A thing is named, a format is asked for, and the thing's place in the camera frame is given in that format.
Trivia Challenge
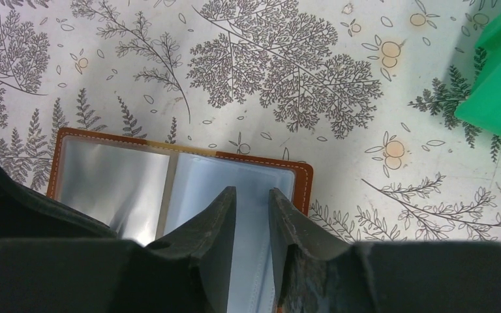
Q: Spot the brown leather card holder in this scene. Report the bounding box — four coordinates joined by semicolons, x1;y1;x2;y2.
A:
47;127;313;312

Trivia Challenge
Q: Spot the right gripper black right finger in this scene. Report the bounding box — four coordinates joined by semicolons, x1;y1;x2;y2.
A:
269;188;501;312

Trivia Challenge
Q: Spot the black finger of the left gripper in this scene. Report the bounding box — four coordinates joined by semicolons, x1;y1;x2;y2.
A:
0;167;117;238

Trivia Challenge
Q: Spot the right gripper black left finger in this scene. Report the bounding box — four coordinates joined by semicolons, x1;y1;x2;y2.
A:
0;186;236;312

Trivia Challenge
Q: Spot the floral table mat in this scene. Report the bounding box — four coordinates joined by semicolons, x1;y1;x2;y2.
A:
0;1;501;244

